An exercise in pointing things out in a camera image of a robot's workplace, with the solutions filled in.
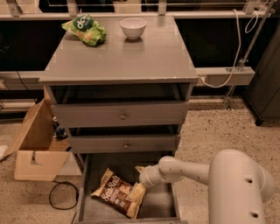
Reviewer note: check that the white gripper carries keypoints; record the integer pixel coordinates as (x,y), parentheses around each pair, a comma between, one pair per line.
(146,176)

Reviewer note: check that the brown sea salt chip bag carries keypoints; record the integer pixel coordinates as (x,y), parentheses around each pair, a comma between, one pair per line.
(123,196)

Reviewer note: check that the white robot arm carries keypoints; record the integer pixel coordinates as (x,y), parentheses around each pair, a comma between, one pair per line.
(237,184)

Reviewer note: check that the grey open bottom drawer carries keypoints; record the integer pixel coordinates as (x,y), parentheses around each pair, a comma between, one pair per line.
(159,204)

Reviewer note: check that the grey top drawer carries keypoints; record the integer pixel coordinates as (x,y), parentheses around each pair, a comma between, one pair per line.
(120,114)

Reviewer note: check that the grey middle drawer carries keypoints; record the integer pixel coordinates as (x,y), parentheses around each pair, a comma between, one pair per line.
(136,143)

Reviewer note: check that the grey drawer cabinet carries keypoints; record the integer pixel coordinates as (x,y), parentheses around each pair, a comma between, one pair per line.
(154,68)

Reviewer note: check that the green chip bag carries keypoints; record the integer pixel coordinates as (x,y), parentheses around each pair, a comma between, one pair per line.
(86,29)

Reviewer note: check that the dark blue figurine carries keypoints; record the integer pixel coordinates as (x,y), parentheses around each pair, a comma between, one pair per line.
(59,132)

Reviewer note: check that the open cardboard box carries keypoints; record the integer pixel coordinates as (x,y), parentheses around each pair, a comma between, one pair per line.
(40,156)

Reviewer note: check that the dark grey side cabinet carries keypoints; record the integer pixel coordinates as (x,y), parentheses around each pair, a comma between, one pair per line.
(263,93)

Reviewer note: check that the slanted metal pole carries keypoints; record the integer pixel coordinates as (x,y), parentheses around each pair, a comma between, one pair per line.
(236,68)

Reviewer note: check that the white ceramic bowl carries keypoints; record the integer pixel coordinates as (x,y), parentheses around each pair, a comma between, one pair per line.
(133,27)

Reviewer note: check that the grey metal rail shelf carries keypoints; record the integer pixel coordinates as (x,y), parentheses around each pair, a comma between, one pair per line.
(224,76)

